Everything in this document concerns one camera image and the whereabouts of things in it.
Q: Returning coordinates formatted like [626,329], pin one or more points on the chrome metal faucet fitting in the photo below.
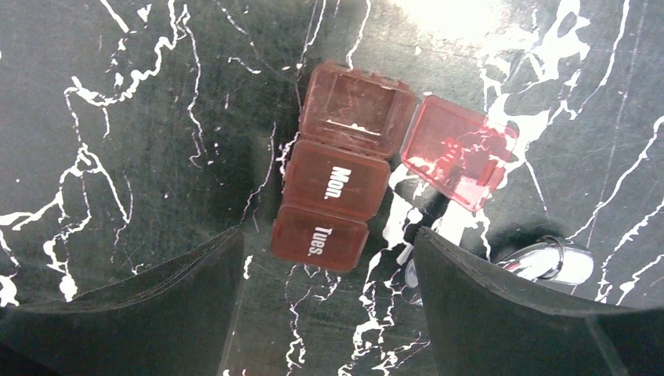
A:
[548,258]

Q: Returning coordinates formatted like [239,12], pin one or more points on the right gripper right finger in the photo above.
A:
[485,320]

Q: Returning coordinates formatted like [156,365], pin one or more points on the red weekly pill organizer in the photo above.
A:
[352,123]

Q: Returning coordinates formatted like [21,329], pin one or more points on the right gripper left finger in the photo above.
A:
[173,319]

